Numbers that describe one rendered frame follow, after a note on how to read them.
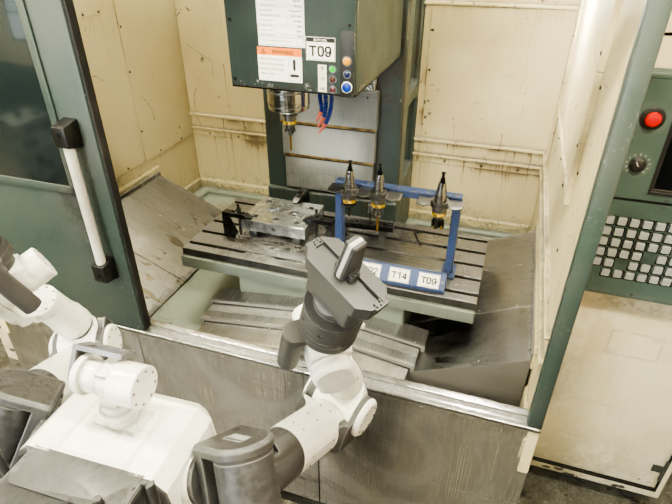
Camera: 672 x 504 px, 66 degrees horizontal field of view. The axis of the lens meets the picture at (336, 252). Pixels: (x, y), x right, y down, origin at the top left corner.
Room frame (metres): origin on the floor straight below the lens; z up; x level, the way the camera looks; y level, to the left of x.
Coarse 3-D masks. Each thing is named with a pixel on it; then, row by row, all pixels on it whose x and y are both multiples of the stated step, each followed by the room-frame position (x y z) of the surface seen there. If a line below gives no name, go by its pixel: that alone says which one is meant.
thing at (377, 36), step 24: (240, 0) 1.80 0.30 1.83; (312, 0) 1.72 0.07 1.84; (336, 0) 1.70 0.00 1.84; (360, 0) 1.70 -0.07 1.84; (384, 0) 1.98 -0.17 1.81; (240, 24) 1.80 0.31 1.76; (312, 24) 1.72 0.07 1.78; (336, 24) 1.70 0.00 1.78; (360, 24) 1.71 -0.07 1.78; (384, 24) 2.00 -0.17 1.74; (240, 48) 1.80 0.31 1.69; (336, 48) 1.70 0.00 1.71; (360, 48) 1.71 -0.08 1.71; (384, 48) 2.02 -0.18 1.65; (240, 72) 1.81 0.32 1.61; (312, 72) 1.72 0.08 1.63; (336, 72) 1.70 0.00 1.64; (360, 72) 1.72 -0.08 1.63
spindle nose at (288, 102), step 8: (272, 96) 1.92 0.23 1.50; (280, 96) 1.90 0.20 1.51; (288, 96) 1.89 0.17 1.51; (296, 96) 1.90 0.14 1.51; (304, 96) 1.93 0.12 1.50; (272, 104) 1.92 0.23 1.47; (280, 104) 1.90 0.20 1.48; (288, 104) 1.89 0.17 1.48; (296, 104) 1.90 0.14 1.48; (304, 104) 1.92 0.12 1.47; (280, 112) 1.90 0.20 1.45; (288, 112) 1.90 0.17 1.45; (296, 112) 1.90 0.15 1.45
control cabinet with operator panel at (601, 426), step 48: (624, 192) 1.35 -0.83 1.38; (624, 240) 1.34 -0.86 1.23; (624, 288) 1.33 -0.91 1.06; (576, 336) 1.40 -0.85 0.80; (624, 336) 1.36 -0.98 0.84; (576, 384) 1.39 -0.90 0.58; (624, 384) 1.34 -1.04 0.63; (576, 432) 1.37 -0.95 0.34; (624, 432) 1.32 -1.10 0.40; (624, 480) 1.30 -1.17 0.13
